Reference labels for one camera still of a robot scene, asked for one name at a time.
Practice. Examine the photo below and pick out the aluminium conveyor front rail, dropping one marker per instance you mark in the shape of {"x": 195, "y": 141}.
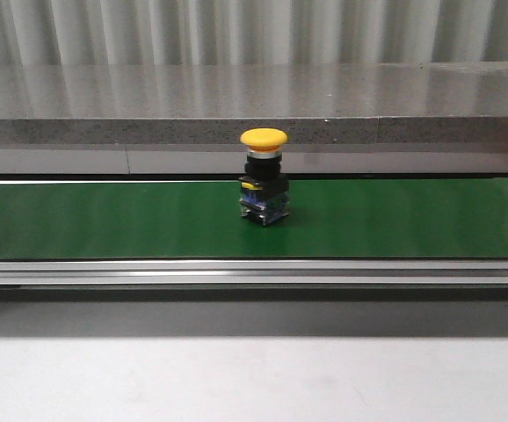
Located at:
{"x": 255, "y": 280}

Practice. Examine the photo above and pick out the grey stone counter slab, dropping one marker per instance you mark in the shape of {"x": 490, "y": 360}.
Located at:
{"x": 344, "y": 119}

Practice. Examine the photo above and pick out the yellow mushroom push button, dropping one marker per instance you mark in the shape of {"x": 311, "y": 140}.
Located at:
{"x": 264, "y": 189}

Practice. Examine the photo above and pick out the green conveyor belt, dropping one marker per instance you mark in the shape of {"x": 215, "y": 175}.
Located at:
{"x": 351, "y": 218}

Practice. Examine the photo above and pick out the white pleated curtain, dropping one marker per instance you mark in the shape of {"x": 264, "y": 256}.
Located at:
{"x": 251, "y": 32}

